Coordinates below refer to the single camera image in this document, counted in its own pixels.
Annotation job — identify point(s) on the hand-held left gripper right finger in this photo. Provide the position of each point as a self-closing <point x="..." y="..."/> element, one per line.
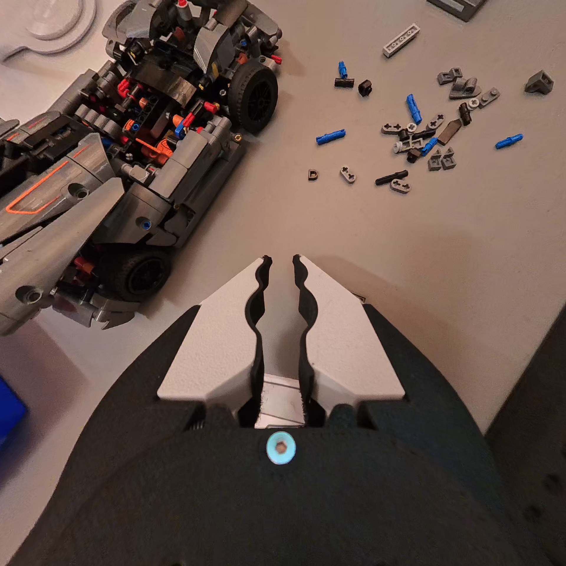
<point x="353" y="353"/>

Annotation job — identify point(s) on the grey lego slope brick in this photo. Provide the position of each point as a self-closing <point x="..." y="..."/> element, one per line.
<point x="539" y="83"/>

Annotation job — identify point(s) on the blue storage bin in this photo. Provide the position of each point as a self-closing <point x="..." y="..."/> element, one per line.
<point x="11" y="411"/>

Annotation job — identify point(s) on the white adjustable stand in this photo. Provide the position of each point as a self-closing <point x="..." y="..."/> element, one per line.
<point x="53" y="22"/>

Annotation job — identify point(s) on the pile of small lego pieces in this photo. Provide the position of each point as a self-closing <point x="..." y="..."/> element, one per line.
<point x="413" y="108"/>

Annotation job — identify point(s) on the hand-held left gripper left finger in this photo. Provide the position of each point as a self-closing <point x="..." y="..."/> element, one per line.
<point x="212" y="353"/>

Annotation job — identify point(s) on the grey lego car model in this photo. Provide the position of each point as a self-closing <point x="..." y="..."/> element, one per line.
<point x="154" y="154"/>

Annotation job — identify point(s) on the grey lego tile assembly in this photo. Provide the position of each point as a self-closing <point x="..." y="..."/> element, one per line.
<point x="460" y="8"/>

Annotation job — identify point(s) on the blue lego pin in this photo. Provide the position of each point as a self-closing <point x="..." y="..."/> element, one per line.
<point x="508" y="140"/>

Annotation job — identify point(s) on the light grey studded lego plate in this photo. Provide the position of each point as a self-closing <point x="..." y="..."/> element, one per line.
<point x="401" y="40"/>

